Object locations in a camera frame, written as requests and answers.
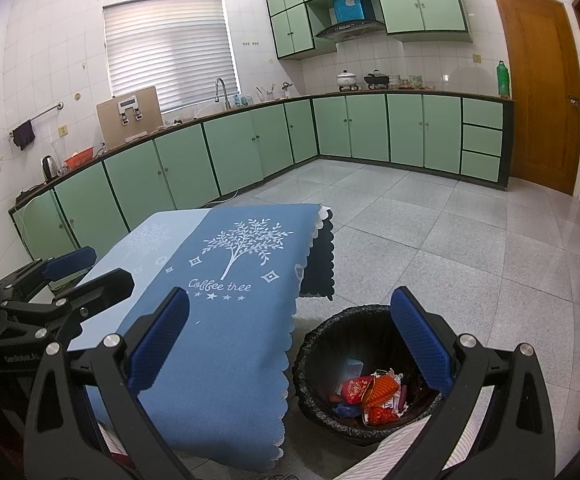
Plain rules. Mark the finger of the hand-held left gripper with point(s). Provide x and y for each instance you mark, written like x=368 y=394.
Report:
x=69 y=262
x=104 y=290

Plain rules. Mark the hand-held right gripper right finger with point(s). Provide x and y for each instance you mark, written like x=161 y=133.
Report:
x=420 y=340

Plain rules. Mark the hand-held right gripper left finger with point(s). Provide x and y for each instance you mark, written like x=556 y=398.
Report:
x=159 y=340

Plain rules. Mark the orange mesh sleeve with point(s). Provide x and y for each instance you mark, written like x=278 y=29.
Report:
x=384 y=389

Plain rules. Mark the silver wrapper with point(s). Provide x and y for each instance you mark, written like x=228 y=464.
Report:
x=404 y=407

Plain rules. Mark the light blue tissue packet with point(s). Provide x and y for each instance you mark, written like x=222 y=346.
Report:
x=352 y=370

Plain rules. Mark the small red packet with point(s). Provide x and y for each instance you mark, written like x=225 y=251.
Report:
x=354 y=390

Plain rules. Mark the blue wrapper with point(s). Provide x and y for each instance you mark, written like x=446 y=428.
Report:
x=347 y=410

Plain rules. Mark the bin with black liner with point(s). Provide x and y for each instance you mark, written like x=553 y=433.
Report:
x=320 y=360

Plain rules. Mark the blue tree print tablecloth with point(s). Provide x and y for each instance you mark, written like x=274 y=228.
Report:
x=229 y=340

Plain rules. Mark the electric kettle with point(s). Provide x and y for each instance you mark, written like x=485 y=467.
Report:
x=49 y=169

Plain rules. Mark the red basin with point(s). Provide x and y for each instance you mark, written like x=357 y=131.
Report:
x=79 y=158

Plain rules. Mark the purple towel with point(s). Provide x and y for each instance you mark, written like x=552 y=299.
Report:
x=23 y=135

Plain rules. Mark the brown cardboard appliance box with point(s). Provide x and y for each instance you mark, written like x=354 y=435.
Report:
x=109 y=125

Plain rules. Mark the green base cabinets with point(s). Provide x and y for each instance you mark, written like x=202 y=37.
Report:
x=360 y=130

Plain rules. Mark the metal faucet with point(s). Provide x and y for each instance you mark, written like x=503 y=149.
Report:
x=221 y=90

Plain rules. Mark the white window blind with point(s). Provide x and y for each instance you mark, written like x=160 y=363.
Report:
x=169 y=50

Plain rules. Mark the utensil holder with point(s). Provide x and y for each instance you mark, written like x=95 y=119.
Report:
x=266 y=94

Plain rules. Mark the clear glass jar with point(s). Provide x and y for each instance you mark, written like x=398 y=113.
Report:
x=416 y=80

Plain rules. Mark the black wok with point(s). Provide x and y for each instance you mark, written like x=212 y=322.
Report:
x=376 y=80

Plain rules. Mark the white cooking pot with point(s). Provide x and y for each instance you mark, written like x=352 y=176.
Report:
x=346 y=80

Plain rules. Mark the small metal teapot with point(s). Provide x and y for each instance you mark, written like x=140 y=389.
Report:
x=287 y=89

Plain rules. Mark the green bottle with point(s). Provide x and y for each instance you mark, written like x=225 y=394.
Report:
x=503 y=80

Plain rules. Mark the range hood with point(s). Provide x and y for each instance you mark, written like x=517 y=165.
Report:
x=350 y=30

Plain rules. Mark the blue box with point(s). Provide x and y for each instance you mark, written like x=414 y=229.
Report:
x=354 y=7

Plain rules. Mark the metal towel rail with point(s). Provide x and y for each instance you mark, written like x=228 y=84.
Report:
x=44 y=112

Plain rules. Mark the green wall cabinets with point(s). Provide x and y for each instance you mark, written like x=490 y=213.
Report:
x=420 y=5

